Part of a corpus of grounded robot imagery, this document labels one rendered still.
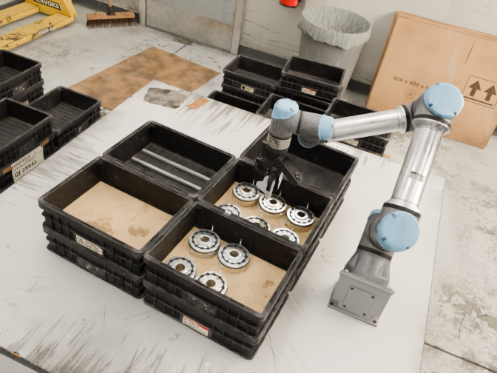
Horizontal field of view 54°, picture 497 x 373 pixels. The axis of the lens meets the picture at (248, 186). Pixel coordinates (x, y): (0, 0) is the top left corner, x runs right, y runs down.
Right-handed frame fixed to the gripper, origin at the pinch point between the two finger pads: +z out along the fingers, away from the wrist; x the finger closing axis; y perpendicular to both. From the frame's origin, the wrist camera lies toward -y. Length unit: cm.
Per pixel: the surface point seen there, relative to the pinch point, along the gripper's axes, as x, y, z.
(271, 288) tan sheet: 28.8, -17.3, 9.9
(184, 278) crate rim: 48.9, 1.6, -0.1
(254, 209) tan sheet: 1.5, 5.1, 9.8
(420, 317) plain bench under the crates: -3, -62, 23
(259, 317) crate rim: 47, -22, 0
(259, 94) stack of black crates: -148, 81, 54
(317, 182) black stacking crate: -29.5, -6.6, 10.0
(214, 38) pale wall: -258, 191, 83
